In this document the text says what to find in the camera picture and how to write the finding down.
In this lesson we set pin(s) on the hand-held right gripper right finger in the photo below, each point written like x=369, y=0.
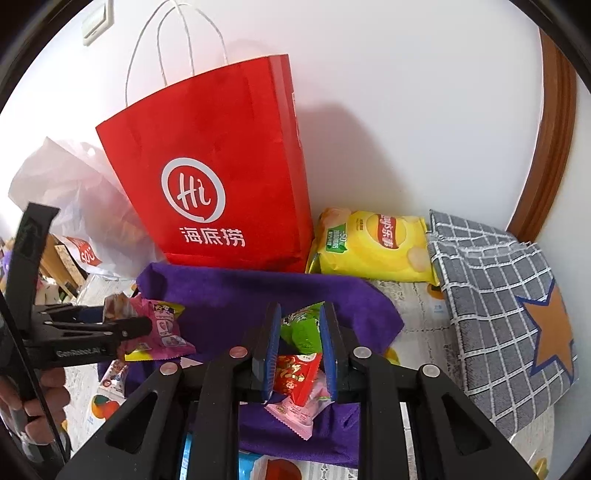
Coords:
x=328, y=350

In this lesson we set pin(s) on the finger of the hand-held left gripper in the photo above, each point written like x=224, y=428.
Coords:
x=115, y=330
x=69, y=313

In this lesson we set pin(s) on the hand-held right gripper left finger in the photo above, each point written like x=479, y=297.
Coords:
x=272, y=350

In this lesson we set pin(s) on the small red snack packet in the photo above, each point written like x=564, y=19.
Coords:
x=295, y=374

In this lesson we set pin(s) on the magenta snack packet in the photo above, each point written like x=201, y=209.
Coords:
x=166, y=332

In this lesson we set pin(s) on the small pink snack packet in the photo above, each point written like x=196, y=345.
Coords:
x=295, y=410

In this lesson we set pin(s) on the person's left hand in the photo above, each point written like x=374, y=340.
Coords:
x=46, y=392

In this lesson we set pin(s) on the green triangular snack packet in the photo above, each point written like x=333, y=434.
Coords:
x=302, y=332

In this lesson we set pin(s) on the long pink snack packet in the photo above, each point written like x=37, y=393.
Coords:
x=113, y=376

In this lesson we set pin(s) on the purple towel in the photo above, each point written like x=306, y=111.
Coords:
x=221, y=295

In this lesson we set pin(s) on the yellow chip bag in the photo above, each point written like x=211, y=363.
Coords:
x=369, y=249

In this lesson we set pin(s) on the blue tissue pack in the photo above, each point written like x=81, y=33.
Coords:
x=247, y=466

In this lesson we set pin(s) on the white plastic shopping bag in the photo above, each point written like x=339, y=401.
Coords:
x=69, y=184

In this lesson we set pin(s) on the grey checked cloth pouch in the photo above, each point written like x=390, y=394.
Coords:
x=485, y=300

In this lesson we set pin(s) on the red paper bag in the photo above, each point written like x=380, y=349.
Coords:
x=207, y=138

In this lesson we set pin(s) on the white wall switch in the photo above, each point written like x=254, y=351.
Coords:
x=99, y=18

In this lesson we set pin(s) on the wooden door frame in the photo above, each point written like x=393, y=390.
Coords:
x=554, y=138

